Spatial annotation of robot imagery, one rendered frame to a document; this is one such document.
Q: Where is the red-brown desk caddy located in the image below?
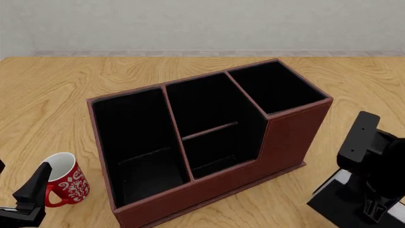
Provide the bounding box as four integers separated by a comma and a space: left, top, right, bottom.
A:
86, 58, 334, 228

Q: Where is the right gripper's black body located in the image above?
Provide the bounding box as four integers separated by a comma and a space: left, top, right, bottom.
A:
360, 188, 398, 224

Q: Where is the black flat plate on stalk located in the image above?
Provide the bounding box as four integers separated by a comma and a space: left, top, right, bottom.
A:
336, 110, 392, 171

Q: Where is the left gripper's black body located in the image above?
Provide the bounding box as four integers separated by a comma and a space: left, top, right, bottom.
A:
0, 205, 47, 228

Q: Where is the red mug with white pattern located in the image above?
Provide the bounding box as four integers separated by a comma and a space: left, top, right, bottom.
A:
42, 152, 91, 208

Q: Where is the black book with white pages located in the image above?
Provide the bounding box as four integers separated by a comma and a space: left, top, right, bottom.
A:
306, 167, 405, 228

